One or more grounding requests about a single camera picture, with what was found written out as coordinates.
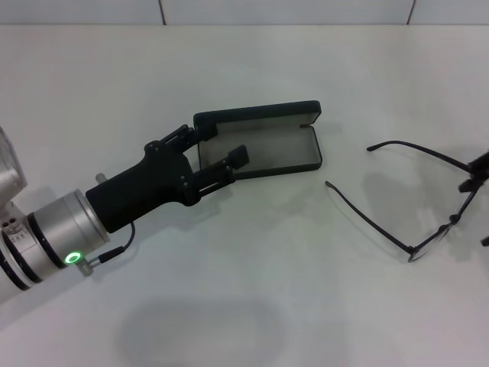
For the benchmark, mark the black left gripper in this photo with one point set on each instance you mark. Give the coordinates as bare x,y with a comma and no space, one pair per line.
141,191

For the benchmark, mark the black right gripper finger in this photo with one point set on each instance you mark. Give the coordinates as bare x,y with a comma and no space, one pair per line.
470,184
480,163

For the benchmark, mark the black glasses case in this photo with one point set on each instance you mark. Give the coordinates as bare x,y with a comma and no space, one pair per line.
267,149

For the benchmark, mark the black framed glasses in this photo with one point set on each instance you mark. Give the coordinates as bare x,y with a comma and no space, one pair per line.
428,244

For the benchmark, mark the small silver cylindrical knob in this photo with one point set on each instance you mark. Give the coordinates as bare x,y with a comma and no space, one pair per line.
101,177

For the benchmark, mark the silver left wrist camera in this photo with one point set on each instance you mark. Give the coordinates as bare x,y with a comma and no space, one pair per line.
9,160

